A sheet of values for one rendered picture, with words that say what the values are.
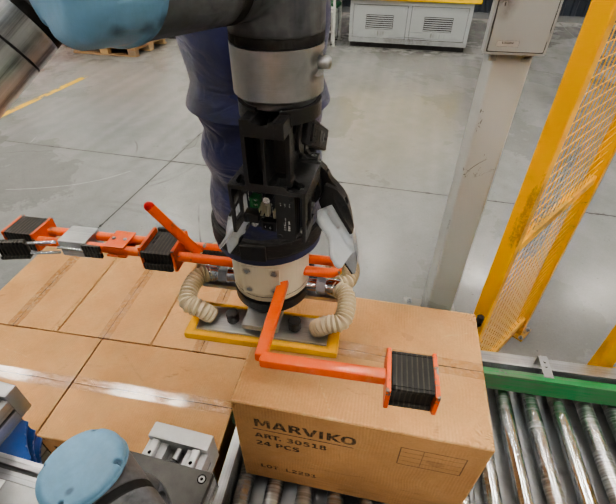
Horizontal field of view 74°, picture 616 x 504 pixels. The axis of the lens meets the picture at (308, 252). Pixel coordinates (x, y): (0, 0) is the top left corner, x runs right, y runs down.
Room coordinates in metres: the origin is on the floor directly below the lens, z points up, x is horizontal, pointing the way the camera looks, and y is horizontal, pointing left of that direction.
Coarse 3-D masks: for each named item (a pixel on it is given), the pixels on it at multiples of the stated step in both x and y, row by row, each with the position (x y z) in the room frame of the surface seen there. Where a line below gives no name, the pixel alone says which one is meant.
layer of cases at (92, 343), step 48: (48, 288) 1.32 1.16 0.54; (96, 288) 1.32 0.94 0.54; (144, 288) 1.32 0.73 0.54; (0, 336) 1.05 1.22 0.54; (48, 336) 1.05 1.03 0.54; (96, 336) 1.05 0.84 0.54; (144, 336) 1.05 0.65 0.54; (48, 384) 0.83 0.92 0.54; (96, 384) 0.83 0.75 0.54; (144, 384) 0.83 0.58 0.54; (192, 384) 0.83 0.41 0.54; (48, 432) 0.66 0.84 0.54; (144, 432) 0.66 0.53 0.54
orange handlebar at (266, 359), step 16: (48, 240) 0.76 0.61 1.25; (112, 240) 0.75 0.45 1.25; (128, 240) 0.75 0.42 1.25; (112, 256) 0.73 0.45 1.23; (192, 256) 0.70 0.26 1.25; (208, 256) 0.70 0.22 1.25; (224, 256) 0.70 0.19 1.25; (320, 256) 0.70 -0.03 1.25; (304, 272) 0.66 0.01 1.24; (320, 272) 0.65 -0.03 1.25; (336, 272) 0.65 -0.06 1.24; (272, 304) 0.55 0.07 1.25; (272, 320) 0.51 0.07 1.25; (272, 336) 0.48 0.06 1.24; (256, 352) 0.44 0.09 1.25; (272, 368) 0.42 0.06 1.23; (288, 368) 0.42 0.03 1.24; (304, 368) 0.41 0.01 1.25; (320, 368) 0.41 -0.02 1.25; (336, 368) 0.41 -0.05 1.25; (352, 368) 0.41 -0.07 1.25; (368, 368) 0.41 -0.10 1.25; (384, 368) 0.41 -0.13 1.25
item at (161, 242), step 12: (156, 228) 0.78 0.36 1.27; (144, 240) 0.73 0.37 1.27; (156, 240) 0.75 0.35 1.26; (168, 240) 0.75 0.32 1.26; (144, 252) 0.70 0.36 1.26; (156, 252) 0.70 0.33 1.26; (168, 252) 0.71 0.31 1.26; (144, 264) 0.70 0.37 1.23; (156, 264) 0.69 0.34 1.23; (168, 264) 0.69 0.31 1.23; (180, 264) 0.71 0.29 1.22
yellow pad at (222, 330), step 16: (224, 304) 0.67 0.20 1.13; (192, 320) 0.62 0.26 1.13; (224, 320) 0.61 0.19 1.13; (240, 320) 0.61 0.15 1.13; (288, 320) 0.60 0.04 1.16; (304, 320) 0.61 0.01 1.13; (192, 336) 0.58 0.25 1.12; (208, 336) 0.58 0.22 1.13; (224, 336) 0.57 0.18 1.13; (240, 336) 0.57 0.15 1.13; (256, 336) 0.57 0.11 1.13; (288, 336) 0.57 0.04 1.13; (304, 336) 0.57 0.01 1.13; (336, 336) 0.57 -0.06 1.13; (304, 352) 0.54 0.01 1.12; (320, 352) 0.53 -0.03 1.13; (336, 352) 0.53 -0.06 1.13
